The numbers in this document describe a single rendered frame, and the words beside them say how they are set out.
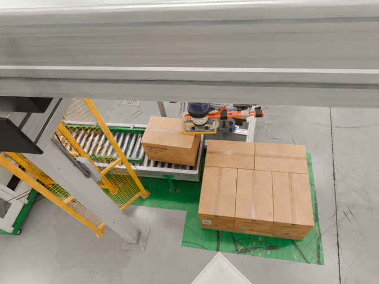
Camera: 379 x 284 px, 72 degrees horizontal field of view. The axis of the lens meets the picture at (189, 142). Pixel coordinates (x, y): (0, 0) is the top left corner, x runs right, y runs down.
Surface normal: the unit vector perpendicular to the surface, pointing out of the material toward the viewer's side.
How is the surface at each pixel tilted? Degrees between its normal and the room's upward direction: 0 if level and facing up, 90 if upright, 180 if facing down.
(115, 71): 90
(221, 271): 0
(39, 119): 90
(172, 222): 0
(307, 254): 0
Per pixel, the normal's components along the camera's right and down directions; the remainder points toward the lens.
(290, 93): -0.15, 0.82
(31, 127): 0.98, 0.06
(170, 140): -0.11, -0.57
